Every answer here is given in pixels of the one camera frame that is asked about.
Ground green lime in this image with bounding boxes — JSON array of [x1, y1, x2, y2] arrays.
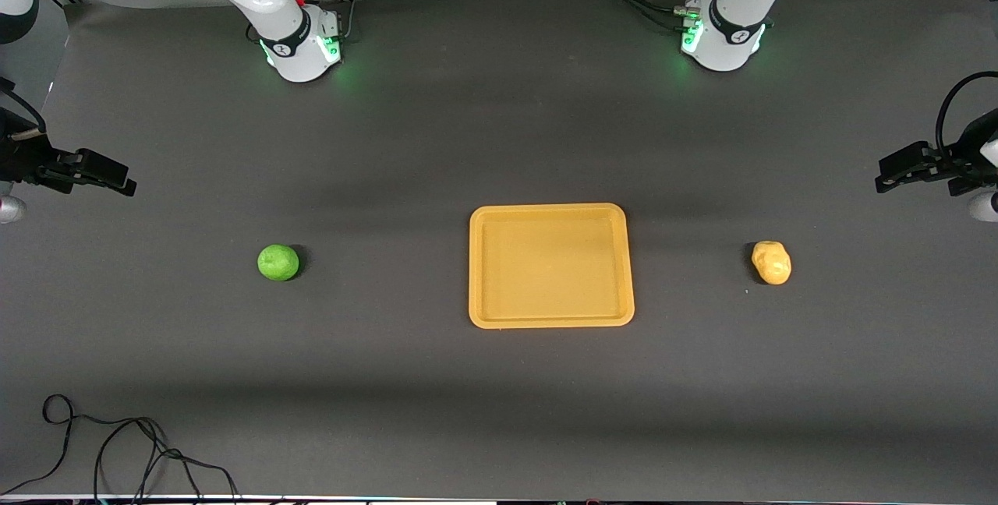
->
[[257, 244, 301, 283]]

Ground dark grey table mat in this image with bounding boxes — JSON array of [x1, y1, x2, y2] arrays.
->
[[0, 0, 998, 503]]

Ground orange plastic tray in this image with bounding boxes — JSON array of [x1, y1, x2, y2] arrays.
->
[[469, 203, 635, 330]]

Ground thin black loose cable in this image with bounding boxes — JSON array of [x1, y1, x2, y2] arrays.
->
[[0, 394, 239, 503]]

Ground black right arm base cables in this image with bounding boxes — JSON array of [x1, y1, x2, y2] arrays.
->
[[287, 0, 356, 44]]

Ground yellow potato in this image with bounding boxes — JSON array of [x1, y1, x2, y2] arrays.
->
[[751, 240, 793, 287]]

